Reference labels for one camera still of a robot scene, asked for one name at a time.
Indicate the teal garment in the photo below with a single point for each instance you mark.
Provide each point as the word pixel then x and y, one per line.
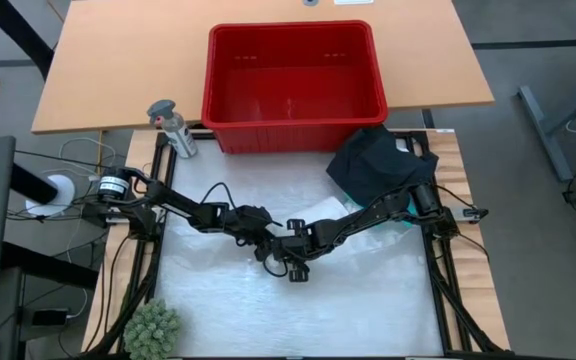
pixel 410 212

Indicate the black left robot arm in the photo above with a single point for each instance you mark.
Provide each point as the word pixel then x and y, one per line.
pixel 168 200

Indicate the red plastic bin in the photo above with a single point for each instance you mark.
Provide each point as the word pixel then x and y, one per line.
pixel 293 135

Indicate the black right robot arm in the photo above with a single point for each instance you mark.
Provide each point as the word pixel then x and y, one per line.
pixel 383 210

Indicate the black garment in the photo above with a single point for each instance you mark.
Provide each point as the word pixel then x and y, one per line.
pixel 378 165

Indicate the black phone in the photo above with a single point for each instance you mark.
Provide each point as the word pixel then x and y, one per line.
pixel 50 317

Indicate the grey desk leg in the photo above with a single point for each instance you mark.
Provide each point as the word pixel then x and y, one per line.
pixel 538 125

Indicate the clear spray bottle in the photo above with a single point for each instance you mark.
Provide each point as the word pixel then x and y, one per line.
pixel 178 130

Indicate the white label sticker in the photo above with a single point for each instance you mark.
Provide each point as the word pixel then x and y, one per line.
pixel 353 2

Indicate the black desk leg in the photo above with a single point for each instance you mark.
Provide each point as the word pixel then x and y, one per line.
pixel 18 35

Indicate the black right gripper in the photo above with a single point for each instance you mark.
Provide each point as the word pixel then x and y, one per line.
pixel 298 245

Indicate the small green plant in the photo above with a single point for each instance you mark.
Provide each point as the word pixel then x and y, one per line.
pixel 152 330

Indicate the small white cloth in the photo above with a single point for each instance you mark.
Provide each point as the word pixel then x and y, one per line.
pixel 325 210

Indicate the light wooden desk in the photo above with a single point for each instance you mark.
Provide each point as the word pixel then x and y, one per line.
pixel 118 60

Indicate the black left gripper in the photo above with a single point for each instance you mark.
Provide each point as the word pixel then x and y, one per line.
pixel 248 222

